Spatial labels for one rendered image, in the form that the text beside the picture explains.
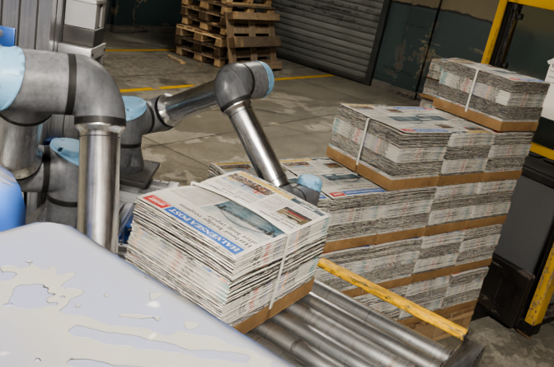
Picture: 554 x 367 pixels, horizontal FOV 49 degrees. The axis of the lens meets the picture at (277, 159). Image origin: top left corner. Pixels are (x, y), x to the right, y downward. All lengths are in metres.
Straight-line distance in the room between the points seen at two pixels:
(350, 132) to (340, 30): 7.36
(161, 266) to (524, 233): 2.50
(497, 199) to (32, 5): 2.13
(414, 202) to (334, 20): 7.54
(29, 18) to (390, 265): 1.64
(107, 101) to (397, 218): 1.53
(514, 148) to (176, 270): 1.93
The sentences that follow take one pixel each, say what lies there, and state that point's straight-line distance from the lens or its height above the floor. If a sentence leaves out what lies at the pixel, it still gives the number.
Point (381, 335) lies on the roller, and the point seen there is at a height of 0.80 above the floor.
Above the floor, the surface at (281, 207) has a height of 1.03.
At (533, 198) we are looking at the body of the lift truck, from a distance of 3.46.
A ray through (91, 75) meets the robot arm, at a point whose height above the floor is 1.31.
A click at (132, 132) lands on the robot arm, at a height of 0.96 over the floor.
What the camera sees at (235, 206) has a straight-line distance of 1.37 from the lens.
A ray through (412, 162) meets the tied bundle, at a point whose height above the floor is 0.94.
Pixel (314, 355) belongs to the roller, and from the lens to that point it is 1.36.
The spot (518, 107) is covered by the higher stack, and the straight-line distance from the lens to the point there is 2.80.
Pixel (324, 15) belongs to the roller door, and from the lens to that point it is 9.96.
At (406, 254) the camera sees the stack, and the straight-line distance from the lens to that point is 2.58.
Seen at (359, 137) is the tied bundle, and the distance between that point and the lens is 2.42.
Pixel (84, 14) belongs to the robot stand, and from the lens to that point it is 1.72.
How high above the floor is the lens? 1.57
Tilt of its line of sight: 18 degrees down
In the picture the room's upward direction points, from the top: 12 degrees clockwise
